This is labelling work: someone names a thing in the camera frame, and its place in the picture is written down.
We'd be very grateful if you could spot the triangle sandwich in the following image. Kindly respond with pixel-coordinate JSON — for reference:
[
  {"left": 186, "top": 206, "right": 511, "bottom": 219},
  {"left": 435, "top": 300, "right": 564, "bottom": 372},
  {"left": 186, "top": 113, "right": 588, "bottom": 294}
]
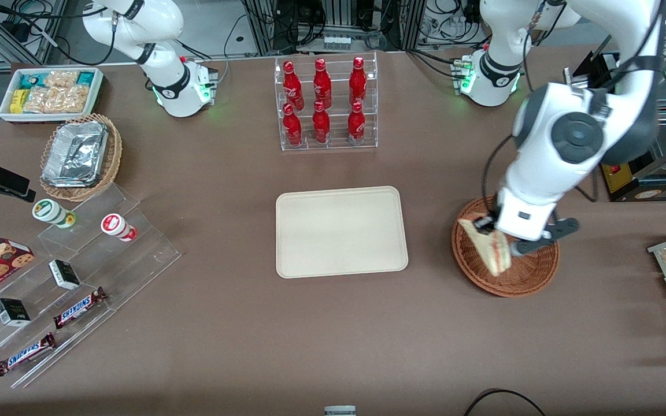
[{"left": 458, "top": 217, "right": 512, "bottom": 276}]

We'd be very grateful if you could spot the red cola bottle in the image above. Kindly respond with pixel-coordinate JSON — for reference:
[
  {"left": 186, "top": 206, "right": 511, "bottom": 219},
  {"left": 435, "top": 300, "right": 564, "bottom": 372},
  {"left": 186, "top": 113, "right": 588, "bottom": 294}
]
[
  {"left": 312, "top": 101, "right": 331, "bottom": 144},
  {"left": 313, "top": 58, "right": 332, "bottom": 106},
  {"left": 347, "top": 101, "right": 366, "bottom": 145},
  {"left": 283, "top": 103, "right": 304, "bottom": 147},
  {"left": 349, "top": 56, "right": 367, "bottom": 105},
  {"left": 283, "top": 61, "right": 305, "bottom": 109}
]

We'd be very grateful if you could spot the small black carton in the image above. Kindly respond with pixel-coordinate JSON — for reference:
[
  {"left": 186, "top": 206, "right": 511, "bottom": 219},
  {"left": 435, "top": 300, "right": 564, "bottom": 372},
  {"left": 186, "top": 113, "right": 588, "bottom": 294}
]
[
  {"left": 49, "top": 259, "right": 81, "bottom": 290},
  {"left": 0, "top": 298, "right": 31, "bottom": 328}
]

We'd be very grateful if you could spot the cream plastic tray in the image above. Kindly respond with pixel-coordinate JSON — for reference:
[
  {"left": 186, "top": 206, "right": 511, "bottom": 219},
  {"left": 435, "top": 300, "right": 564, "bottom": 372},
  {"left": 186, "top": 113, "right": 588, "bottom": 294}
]
[{"left": 276, "top": 186, "right": 409, "bottom": 279}]

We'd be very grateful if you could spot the black base cable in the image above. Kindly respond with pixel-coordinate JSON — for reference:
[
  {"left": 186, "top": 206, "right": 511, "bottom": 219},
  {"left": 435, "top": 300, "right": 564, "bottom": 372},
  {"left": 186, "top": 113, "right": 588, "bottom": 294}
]
[{"left": 217, "top": 14, "right": 253, "bottom": 87}]

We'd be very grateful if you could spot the red lidded cup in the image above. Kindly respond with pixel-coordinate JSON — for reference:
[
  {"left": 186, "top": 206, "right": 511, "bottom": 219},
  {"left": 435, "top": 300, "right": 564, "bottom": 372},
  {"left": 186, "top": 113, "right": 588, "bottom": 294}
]
[{"left": 101, "top": 214, "right": 137, "bottom": 242}]

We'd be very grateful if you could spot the aluminium foil tray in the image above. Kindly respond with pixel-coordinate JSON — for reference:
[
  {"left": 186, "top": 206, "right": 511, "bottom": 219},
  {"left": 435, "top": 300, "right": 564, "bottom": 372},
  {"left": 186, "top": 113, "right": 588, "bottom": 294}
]
[{"left": 42, "top": 121, "right": 108, "bottom": 188}]

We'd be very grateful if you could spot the light oval wicker basket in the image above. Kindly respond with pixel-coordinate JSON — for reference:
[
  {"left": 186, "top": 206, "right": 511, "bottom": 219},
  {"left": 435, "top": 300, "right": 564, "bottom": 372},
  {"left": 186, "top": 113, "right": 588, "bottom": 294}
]
[{"left": 40, "top": 113, "right": 123, "bottom": 202}]

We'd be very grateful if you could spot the black cable loop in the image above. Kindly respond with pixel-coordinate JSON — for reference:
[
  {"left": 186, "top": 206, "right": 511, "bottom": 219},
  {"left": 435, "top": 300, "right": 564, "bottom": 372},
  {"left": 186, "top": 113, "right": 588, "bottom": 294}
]
[{"left": 463, "top": 388, "right": 547, "bottom": 416}]

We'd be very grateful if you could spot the clear acrylic bottle rack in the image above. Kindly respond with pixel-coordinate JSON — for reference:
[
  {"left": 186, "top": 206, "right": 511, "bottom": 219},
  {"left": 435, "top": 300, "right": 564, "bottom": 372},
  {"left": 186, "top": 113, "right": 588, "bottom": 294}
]
[{"left": 274, "top": 52, "right": 379, "bottom": 152}]

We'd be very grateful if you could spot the Snickers chocolate bar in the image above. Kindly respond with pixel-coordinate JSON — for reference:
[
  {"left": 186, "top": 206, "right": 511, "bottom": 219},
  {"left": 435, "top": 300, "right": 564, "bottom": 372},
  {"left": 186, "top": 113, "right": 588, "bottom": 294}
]
[
  {"left": 53, "top": 287, "right": 107, "bottom": 330},
  {"left": 0, "top": 333, "right": 56, "bottom": 377}
]

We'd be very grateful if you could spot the clear acrylic stepped stand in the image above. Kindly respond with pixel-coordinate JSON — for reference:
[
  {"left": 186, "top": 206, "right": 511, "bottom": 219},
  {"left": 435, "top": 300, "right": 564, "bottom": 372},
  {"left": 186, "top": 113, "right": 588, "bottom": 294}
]
[{"left": 0, "top": 184, "right": 182, "bottom": 389}]

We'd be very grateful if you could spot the black glass food warmer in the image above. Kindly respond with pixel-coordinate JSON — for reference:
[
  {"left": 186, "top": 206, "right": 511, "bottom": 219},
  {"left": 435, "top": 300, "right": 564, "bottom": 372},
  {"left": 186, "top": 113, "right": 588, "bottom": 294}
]
[{"left": 564, "top": 51, "right": 666, "bottom": 203}]

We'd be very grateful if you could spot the white rectangular snack bin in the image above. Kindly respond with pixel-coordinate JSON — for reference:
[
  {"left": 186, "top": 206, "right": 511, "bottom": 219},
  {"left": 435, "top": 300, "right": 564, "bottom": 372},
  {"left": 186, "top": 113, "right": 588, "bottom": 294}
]
[{"left": 0, "top": 66, "right": 104, "bottom": 124}]

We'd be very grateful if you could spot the green lidded cup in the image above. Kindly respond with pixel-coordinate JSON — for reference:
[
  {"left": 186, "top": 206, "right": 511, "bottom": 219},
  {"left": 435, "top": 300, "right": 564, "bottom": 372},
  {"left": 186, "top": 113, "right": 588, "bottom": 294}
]
[{"left": 32, "top": 199, "right": 76, "bottom": 229}]

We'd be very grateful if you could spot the round brown wicker basket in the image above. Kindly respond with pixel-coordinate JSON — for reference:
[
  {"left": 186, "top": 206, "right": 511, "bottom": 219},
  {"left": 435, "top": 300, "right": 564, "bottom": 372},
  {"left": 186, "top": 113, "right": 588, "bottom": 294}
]
[{"left": 452, "top": 195, "right": 560, "bottom": 298}]

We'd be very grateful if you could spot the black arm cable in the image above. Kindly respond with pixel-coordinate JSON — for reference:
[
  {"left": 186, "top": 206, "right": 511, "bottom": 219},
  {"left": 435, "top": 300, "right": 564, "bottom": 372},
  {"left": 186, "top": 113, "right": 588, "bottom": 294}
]
[{"left": 480, "top": 134, "right": 513, "bottom": 217}]

